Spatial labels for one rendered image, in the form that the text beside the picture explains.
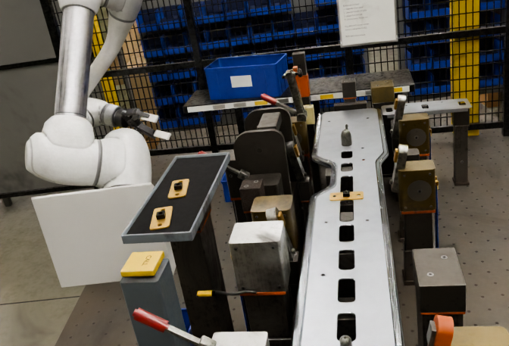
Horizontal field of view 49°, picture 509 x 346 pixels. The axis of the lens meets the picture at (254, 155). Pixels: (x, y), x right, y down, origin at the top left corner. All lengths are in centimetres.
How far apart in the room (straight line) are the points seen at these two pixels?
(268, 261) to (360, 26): 140
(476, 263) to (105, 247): 108
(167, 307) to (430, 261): 50
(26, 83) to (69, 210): 225
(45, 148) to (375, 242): 105
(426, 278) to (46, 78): 313
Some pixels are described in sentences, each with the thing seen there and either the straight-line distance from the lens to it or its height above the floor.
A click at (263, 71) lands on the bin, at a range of 215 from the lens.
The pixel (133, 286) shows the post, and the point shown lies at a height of 113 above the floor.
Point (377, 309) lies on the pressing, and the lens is 105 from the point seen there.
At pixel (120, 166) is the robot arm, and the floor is 101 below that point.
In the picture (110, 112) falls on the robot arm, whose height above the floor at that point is 105.
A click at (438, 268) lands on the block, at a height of 103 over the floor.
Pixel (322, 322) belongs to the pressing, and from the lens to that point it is 103.
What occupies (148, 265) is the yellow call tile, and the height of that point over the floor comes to 116.
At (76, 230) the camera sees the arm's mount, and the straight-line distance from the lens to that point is 177.
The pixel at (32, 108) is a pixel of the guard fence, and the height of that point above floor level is 76.
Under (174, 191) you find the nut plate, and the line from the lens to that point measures 120.
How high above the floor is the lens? 166
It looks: 23 degrees down
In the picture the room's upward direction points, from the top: 9 degrees counter-clockwise
